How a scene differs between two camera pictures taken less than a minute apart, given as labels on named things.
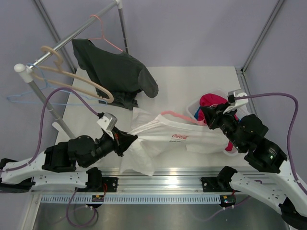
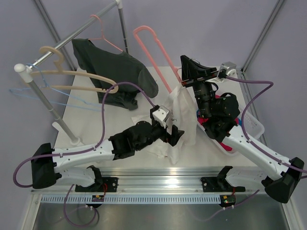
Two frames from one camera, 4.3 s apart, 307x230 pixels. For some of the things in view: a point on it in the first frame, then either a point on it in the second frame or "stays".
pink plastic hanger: (200, 122) -> (150, 59)
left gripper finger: (122, 141) -> (172, 139)
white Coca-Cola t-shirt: (156, 134) -> (182, 113)
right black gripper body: (228, 123) -> (203, 89)
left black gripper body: (103, 145) -> (161, 132)
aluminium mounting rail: (159, 180) stays
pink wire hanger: (102, 35) stays
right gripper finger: (210, 115) -> (189, 68)
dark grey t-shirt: (123, 75) stays
